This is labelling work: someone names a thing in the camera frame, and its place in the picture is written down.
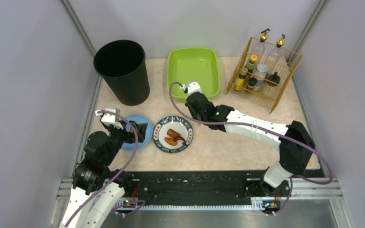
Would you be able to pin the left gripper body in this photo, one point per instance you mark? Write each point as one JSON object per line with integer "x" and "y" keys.
{"x": 133, "y": 131}

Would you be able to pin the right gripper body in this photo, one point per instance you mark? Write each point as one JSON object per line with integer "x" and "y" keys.
{"x": 192, "y": 102}

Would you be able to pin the white plate green rim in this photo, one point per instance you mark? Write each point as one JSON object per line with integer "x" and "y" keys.
{"x": 178, "y": 124}

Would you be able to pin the small yellow label bottle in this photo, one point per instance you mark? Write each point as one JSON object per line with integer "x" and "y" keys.
{"x": 241, "y": 79}

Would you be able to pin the small black cap bottle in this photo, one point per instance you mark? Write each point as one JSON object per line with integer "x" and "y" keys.
{"x": 252, "y": 82}

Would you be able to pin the green label sauce bottle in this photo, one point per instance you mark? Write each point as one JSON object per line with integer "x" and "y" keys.
{"x": 250, "y": 65}

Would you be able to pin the silver lid glass jar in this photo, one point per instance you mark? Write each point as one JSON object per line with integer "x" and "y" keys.
{"x": 260, "y": 73}

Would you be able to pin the black lid seasoning jar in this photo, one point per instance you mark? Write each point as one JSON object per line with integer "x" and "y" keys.
{"x": 271, "y": 87}

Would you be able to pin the clear oil dispenser bottle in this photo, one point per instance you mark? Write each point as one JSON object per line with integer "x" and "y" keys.
{"x": 260, "y": 46}

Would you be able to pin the dark sauce dispenser bottle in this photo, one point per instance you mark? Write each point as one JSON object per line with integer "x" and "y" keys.
{"x": 275, "y": 53}

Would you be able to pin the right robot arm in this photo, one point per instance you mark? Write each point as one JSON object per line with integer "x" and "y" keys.
{"x": 293, "y": 158}

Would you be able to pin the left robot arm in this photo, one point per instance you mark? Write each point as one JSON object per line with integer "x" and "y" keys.
{"x": 95, "y": 188}

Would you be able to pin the blue plate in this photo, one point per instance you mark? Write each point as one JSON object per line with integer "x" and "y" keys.
{"x": 139, "y": 119}

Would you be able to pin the brown sausage piece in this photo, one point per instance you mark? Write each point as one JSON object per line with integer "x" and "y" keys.
{"x": 172, "y": 133}

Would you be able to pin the orange food slice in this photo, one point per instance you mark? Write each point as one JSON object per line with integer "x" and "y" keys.
{"x": 170, "y": 141}

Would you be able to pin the dark red octopus tentacle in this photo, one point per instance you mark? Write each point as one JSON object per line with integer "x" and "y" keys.
{"x": 180, "y": 138}

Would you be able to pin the green plastic basin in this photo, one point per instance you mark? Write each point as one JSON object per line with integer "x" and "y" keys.
{"x": 197, "y": 64}

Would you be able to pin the black plastic trash bin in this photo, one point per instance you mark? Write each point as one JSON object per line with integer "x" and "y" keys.
{"x": 121, "y": 64}

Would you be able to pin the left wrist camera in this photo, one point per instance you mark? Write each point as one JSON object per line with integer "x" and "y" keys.
{"x": 109, "y": 120}

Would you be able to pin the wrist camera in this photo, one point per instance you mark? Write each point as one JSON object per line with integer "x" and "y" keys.
{"x": 191, "y": 88}
{"x": 109, "y": 120}

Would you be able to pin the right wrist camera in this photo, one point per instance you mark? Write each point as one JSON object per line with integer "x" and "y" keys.
{"x": 191, "y": 88}

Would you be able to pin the gold wire basket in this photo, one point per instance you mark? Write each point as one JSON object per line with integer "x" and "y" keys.
{"x": 286, "y": 67}

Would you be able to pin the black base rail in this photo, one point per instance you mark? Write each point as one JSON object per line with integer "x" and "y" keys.
{"x": 212, "y": 190}

